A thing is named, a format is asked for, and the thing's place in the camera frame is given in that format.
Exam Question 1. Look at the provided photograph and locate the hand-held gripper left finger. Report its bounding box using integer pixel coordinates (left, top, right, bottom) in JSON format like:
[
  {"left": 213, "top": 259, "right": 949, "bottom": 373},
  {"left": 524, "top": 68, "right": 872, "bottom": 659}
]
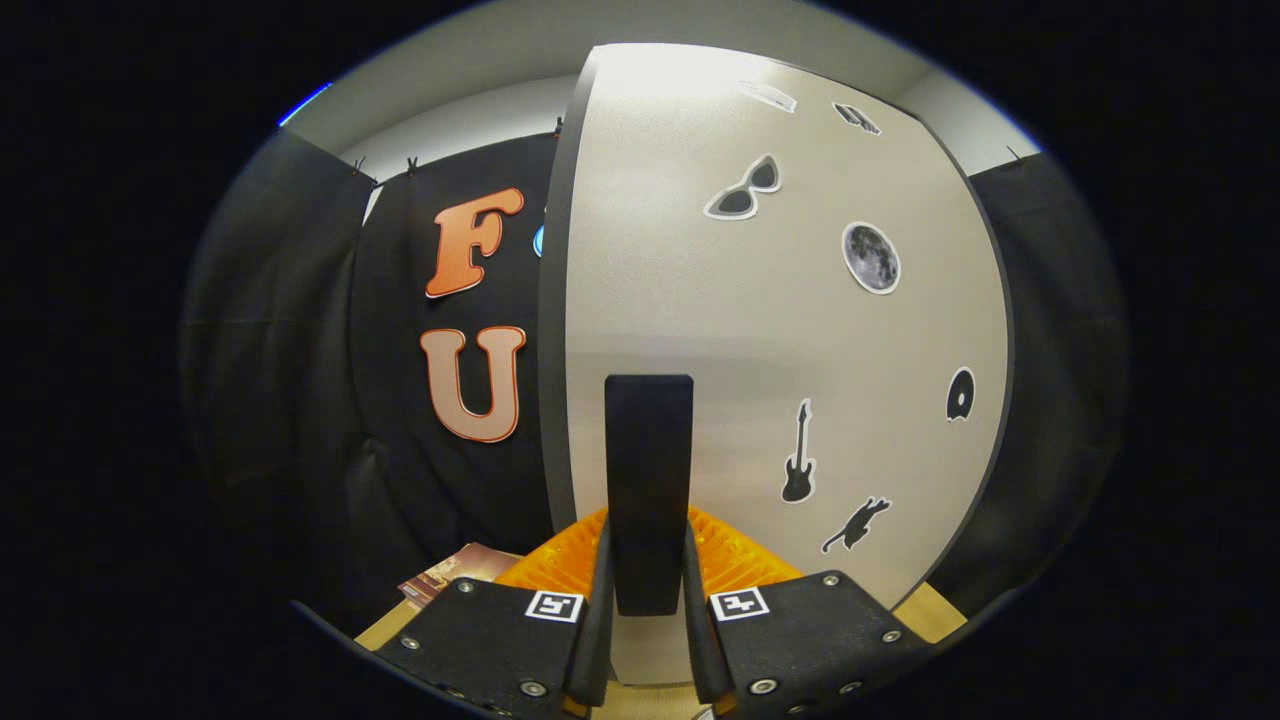
[{"left": 372, "top": 508, "right": 614, "bottom": 719}]

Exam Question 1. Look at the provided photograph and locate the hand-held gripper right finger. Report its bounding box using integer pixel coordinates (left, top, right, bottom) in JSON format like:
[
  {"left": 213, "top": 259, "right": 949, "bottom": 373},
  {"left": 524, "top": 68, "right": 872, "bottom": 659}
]
[{"left": 683, "top": 506, "right": 936, "bottom": 719}]

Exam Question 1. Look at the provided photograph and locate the black cabinet door handle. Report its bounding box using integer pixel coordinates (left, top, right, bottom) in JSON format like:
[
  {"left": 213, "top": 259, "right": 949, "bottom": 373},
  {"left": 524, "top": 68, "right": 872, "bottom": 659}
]
[{"left": 604, "top": 374, "right": 695, "bottom": 618}]

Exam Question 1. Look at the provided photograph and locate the dark grey shoe cabinet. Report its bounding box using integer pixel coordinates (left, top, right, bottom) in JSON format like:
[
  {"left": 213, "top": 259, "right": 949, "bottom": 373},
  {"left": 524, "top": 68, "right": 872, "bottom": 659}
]
[{"left": 538, "top": 45, "right": 1019, "bottom": 601}]

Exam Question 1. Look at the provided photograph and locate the brown cover book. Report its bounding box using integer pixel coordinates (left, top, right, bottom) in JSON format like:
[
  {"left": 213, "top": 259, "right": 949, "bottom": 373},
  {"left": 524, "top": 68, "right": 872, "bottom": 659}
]
[{"left": 398, "top": 543, "right": 521, "bottom": 608}]

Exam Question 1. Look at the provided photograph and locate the black backdrop cloth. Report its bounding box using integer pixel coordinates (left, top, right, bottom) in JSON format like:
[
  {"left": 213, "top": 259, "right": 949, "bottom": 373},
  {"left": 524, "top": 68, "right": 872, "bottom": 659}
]
[{"left": 180, "top": 128, "right": 1131, "bottom": 641}]

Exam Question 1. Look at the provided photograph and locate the row of black backdrop clips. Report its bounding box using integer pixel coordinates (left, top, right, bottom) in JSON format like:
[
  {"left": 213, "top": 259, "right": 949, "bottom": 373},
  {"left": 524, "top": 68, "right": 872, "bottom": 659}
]
[{"left": 350, "top": 118, "right": 1026, "bottom": 179}]

